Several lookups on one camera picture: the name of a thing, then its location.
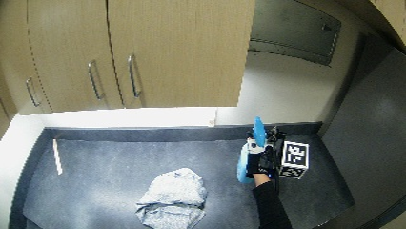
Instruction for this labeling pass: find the blue spray bottle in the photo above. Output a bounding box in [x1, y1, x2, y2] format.
[236, 116, 269, 185]

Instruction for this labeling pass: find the white marker cube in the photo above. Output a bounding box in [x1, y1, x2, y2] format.
[278, 140, 312, 180]

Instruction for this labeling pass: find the gray crumpled cloth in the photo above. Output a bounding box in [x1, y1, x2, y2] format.
[135, 167, 209, 229]

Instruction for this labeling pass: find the dark gray appliance side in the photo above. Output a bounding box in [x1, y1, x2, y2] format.
[317, 31, 406, 229]

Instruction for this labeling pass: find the wide wooden cabinet door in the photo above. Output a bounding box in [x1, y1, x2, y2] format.
[105, 0, 257, 110]

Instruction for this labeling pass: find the white narrow strip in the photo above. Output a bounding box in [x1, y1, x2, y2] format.
[52, 138, 65, 176]

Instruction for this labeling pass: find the narrow wooden cabinet door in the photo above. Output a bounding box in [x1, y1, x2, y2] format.
[0, 0, 55, 116]

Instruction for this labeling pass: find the metal cabinet handle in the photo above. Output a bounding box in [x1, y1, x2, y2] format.
[24, 76, 43, 108]
[87, 59, 105, 101]
[127, 53, 143, 99]

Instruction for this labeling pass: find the gray metal wall panel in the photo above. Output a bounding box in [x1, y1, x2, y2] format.
[248, 0, 342, 67]

